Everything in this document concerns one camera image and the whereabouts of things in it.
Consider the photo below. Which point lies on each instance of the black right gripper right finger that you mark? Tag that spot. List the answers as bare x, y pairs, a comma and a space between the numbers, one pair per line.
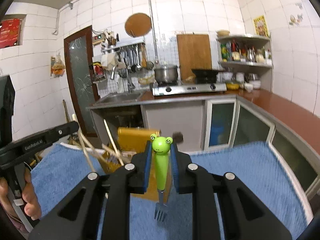
223, 206

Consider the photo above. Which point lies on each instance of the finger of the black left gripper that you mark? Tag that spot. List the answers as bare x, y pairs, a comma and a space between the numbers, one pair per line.
41, 140

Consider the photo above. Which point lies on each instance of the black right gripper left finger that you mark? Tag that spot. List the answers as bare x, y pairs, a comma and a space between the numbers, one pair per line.
98, 205

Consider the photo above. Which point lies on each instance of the pale wooden chopstick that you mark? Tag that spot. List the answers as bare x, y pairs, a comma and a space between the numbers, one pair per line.
82, 143

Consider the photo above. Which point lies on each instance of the wooden chopstick crossing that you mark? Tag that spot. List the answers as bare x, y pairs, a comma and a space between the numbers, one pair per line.
104, 154

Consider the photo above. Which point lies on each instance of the green frog handle fork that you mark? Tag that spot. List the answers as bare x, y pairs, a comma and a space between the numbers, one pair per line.
161, 147

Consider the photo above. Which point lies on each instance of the steel kitchen sink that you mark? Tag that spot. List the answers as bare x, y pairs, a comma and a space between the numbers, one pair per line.
121, 97

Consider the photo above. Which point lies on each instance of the left hand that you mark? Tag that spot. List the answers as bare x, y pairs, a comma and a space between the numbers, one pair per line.
28, 197

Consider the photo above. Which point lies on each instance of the blue textured towel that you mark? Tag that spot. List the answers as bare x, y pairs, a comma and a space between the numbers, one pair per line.
255, 164

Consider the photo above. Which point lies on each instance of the hanging utensil rack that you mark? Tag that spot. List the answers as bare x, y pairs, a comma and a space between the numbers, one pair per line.
128, 55

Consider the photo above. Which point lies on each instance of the steel gas stove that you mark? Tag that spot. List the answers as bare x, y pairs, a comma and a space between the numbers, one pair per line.
188, 89

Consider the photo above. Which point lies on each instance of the black wok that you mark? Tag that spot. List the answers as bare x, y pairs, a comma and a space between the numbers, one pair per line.
205, 76

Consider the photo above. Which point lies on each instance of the steel cooking pot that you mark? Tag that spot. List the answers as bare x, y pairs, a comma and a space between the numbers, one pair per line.
167, 73

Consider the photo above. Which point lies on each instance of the round wooden board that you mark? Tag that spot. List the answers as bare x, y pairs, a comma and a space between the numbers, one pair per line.
138, 24

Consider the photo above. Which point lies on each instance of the wooden cutting board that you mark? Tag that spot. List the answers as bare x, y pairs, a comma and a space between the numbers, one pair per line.
194, 53

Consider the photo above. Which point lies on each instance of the brown frame glass door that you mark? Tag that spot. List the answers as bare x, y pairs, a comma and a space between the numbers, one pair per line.
78, 50

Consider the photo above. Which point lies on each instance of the corner wall shelf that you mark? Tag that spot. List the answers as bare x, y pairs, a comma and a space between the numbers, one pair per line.
247, 54

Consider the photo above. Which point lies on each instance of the yellow wall poster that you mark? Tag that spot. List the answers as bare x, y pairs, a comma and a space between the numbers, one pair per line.
260, 26

